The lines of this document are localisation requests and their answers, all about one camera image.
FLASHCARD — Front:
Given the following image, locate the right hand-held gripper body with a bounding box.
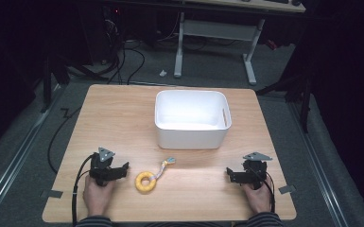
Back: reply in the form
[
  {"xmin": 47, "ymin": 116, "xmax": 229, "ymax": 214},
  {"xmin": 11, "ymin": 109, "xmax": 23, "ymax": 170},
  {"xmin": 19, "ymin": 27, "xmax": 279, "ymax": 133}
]
[{"xmin": 234, "ymin": 151, "xmax": 274, "ymax": 191}]

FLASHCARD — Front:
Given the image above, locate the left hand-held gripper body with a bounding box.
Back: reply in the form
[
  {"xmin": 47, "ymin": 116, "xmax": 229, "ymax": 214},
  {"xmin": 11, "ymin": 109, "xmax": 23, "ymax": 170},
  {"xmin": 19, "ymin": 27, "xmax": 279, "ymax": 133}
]
[{"xmin": 89, "ymin": 147, "xmax": 123, "ymax": 187}]

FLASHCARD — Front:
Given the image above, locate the yellow ring toy with rope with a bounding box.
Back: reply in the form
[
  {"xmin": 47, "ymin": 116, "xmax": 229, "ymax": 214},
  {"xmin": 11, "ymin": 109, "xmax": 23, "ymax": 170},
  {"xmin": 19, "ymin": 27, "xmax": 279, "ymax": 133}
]
[{"xmin": 134, "ymin": 156, "xmax": 177, "ymax": 194}]

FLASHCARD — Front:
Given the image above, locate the white plastic bin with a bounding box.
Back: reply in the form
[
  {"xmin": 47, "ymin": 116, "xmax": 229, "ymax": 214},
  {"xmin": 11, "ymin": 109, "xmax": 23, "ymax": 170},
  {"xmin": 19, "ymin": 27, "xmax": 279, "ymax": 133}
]
[{"xmin": 154, "ymin": 89, "xmax": 233, "ymax": 150}]

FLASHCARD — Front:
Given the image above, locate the person's left hand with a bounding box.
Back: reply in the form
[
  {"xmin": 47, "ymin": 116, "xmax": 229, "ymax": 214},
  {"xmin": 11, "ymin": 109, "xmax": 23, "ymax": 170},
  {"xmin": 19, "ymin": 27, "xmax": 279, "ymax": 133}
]
[{"xmin": 82, "ymin": 174, "xmax": 116, "ymax": 218}]

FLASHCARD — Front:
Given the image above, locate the person's right hand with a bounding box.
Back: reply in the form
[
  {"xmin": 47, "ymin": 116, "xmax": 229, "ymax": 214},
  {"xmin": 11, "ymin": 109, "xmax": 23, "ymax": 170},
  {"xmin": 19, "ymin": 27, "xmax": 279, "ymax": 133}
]
[{"xmin": 240, "ymin": 178, "xmax": 274, "ymax": 216}]

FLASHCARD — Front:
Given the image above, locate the grey tape strip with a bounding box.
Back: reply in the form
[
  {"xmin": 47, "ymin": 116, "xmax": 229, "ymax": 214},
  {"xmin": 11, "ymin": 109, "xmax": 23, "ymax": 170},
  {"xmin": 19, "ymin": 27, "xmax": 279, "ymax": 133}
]
[
  {"xmin": 40, "ymin": 189, "xmax": 64, "ymax": 200},
  {"xmin": 278, "ymin": 184, "xmax": 297, "ymax": 195}
]

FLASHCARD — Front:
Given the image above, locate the black stand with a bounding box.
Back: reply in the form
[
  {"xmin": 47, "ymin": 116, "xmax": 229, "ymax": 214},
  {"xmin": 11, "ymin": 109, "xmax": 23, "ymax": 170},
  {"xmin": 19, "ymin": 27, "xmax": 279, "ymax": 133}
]
[
  {"xmin": 40, "ymin": 51, "xmax": 108, "ymax": 114},
  {"xmin": 254, "ymin": 70, "xmax": 315, "ymax": 134}
]

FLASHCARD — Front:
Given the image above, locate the dark computer tower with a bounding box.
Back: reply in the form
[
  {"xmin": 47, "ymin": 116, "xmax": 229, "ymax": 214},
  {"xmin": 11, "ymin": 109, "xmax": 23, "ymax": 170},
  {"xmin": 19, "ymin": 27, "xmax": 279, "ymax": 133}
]
[{"xmin": 81, "ymin": 6, "xmax": 124, "ymax": 65}]

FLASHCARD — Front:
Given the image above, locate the white metal-legged desk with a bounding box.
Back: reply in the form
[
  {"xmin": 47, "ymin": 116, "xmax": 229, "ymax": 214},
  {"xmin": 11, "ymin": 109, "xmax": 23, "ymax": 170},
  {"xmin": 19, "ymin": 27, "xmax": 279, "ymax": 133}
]
[{"xmin": 173, "ymin": 0, "xmax": 306, "ymax": 86}]

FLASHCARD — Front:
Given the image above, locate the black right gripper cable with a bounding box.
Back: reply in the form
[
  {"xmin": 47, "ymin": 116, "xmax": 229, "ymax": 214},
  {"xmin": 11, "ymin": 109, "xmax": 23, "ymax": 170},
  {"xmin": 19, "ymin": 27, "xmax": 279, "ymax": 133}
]
[{"xmin": 248, "ymin": 166, "xmax": 277, "ymax": 214}]

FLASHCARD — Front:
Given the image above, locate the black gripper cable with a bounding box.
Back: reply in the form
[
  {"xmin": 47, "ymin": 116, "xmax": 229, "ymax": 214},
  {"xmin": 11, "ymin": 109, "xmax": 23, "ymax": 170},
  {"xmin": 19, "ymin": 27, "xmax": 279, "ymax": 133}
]
[
  {"xmin": 248, "ymin": 166, "xmax": 277, "ymax": 214},
  {"xmin": 71, "ymin": 153, "xmax": 95, "ymax": 227}
]

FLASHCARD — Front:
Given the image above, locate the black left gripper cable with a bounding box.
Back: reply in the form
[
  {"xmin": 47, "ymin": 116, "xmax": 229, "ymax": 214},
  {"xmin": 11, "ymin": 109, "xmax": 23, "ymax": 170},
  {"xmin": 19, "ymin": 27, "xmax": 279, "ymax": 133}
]
[{"xmin": 71, "ymin": 153, "xmax": 95, "ymax": 227}]

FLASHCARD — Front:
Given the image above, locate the black cable on floor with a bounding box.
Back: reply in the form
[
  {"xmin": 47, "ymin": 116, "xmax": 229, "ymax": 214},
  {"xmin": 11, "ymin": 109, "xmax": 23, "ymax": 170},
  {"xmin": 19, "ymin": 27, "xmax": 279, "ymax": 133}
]
[{"xmin": 46, "ymin": 107, "xmax": 83, "ymax": 175}]

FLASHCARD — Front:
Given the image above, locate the metal floor rail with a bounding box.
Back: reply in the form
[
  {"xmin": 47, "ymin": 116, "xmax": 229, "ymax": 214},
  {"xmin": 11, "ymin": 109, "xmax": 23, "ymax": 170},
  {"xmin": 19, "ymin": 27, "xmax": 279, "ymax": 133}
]
[
  {"xmin": 287, "ymin": 102, "xmax": 351, "ymax": 227},
  {"xmin": 0, "ymin": 84, "xmax": 64, "ymax": 226}
]

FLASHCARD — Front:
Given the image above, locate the bundle of black floor cables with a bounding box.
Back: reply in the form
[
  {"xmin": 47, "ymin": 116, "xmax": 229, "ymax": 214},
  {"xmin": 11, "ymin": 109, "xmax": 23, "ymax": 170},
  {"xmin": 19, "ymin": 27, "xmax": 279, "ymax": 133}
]
[{"xmin": 102, "ymin": 18, "xmax": 147, "ymax": 86}]

